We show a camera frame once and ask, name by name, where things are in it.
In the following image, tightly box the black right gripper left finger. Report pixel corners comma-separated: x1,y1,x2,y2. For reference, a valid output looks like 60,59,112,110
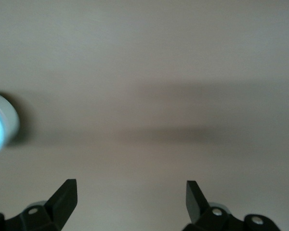
0,179,77,231

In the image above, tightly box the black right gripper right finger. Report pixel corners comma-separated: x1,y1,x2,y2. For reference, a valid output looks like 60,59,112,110
183,180,280,231

